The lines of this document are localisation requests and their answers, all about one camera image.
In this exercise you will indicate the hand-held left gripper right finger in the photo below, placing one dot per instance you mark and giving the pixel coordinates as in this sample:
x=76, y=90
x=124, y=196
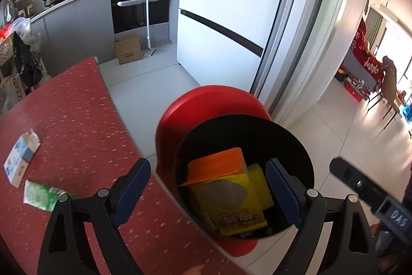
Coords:
x=283, y=191

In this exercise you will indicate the red banner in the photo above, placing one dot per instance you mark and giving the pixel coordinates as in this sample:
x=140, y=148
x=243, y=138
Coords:
x=367, y=62

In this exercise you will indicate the white refrigerator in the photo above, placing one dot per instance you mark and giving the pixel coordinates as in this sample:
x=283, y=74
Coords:
x=222, y=14

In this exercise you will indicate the green white packet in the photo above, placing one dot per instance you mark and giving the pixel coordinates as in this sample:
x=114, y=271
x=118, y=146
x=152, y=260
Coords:
x=41, y=196

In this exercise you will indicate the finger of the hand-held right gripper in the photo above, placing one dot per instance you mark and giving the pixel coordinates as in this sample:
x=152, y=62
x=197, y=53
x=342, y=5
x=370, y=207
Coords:
x=354, y=180

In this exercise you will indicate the yellow orange snack box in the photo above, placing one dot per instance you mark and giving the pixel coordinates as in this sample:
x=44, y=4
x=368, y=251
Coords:
x=225, y=194

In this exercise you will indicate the dark dining chair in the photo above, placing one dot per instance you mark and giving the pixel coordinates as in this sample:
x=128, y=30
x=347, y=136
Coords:
x=386, y=107

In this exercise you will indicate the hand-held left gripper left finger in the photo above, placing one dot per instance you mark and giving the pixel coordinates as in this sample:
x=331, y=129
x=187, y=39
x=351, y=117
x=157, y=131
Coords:
x=132, y=188

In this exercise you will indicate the red plastic chair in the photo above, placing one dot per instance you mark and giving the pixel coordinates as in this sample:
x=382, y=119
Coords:
x=199, y=107

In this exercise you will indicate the red plastic basket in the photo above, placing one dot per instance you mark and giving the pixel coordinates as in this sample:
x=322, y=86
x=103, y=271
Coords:
x=5, y=31

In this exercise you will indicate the white plastic bag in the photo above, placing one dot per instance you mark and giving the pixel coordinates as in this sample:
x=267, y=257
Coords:
x=20, y=27

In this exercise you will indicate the blue white milk carton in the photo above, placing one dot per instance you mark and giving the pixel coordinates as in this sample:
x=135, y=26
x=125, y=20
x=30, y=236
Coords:
x=21, y=159

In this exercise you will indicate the yellow sponge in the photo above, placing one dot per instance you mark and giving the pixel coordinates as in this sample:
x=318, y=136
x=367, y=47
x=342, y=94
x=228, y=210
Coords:
x=259, y=184

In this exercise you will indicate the brown garment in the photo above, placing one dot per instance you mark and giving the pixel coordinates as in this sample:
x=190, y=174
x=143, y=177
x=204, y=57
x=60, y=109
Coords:
x=390, y=75

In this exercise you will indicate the black trash bin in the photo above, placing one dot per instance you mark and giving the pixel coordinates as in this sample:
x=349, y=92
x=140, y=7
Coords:
x=289, y=146

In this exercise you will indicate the cardboard box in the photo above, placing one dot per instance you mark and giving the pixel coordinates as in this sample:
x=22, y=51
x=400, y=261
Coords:
x=128, y=51

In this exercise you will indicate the black plastic bag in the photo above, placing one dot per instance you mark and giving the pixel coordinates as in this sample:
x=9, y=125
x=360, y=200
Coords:
x=27, y=65

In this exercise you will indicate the person's left hand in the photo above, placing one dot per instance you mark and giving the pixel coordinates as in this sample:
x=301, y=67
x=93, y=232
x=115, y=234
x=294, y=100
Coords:
x=194, y=270

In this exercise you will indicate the black built-in oven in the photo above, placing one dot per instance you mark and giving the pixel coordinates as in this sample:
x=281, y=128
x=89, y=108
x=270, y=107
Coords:
x=135, y=14

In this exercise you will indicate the beige storage crate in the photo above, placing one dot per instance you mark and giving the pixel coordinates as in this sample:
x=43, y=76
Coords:
x=6, y=51

